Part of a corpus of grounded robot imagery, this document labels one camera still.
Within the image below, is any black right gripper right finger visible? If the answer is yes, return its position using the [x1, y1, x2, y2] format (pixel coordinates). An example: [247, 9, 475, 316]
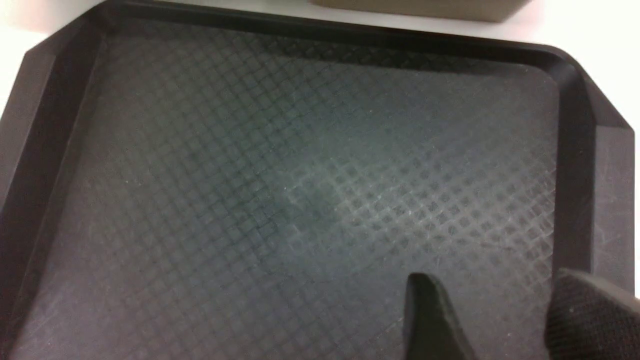
[544, 268, 640, 360]

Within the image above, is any brown plastic bin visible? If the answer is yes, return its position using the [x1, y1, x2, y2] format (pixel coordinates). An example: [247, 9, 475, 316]
[312, 0, 530, 23]

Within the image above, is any black plastic serving tray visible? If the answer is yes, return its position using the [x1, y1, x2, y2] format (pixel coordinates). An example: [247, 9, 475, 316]
[1, 0, 636, 360]

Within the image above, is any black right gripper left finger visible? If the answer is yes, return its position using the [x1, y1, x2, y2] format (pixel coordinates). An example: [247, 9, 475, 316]
[403, 273, 477, 360]

